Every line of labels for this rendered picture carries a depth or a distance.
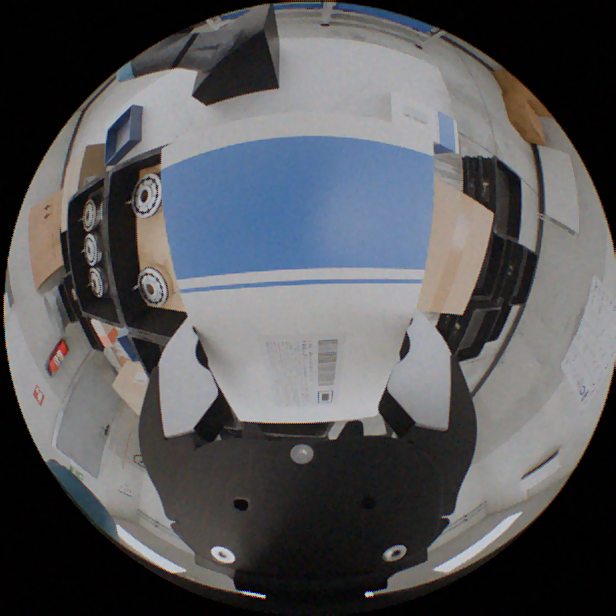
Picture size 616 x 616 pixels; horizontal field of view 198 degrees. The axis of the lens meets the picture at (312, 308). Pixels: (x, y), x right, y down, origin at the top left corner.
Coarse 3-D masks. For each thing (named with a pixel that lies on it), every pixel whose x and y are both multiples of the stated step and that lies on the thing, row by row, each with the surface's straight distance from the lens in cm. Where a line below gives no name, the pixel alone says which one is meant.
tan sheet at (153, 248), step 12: (156, 168) 52; (156, 216) 50; (144, 228) 54; (156, 228) 51; (144, 240) 54; (156, 240) 51; (144, 252) 55; (156, 252) 52; (168, 252) 50; (144, 264) 56; (168, 264) 51; (168, 300) 56; (180, 300) 53
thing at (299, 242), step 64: (256, 128) 9; (320, 128) 9; (384, 128) 9; (192, 192) 9; (256, 192) 8; (320, 192) 8; (384, 192) 9; (192, 256) 10; (256, 256) 9; (320, 256) 8; (384, 256) 9; (192, 320) 11; (256, 320) 10; (320, 320) 10; (384, 320) 11; (256, 384) 14; (320, 384) 13; (384, 384) 15
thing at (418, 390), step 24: (408, 336) 10; (432, 336) 10; (408, 360) 9; (432, 360) 9; (408, 384) 8; (432, 384) 8; (384, 408) 8; (408, 408) 7; (432, 408) 8; (408, 432) 8
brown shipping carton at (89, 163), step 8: (96, 144) 94; (104, 144) 96; (80, 152) 95; (88, 152) 91; (96, 152) 93; (104, 152) 95; (80, 160) 91; (88, 160) 90; (96, 160) 92; (72, 168) 100; (80, 168) 88; (88, 168) 90; (96, 168) 92; (104, 168) 94; (72, 176) 96; (80, 176) 88; (88, 176) 89; (96, 176) 92; (64, 184) 107; (72, 184) 94; (80, 184) 87; (64, 192) 104; (72, 192) 92; (64, 200) 102; (64, 208) 101; (64, 216) 100; (64, 224) 100
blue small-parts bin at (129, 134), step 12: (132, 108) 86; (120, 120) 93; (132, 120) 81; (108, 132) 95; (120, 132) 95; (132, 132) 78; (108, 144) 91; (120, 144) 90; (132, 144) 79; (108, 156) 88; (120, 156) 83
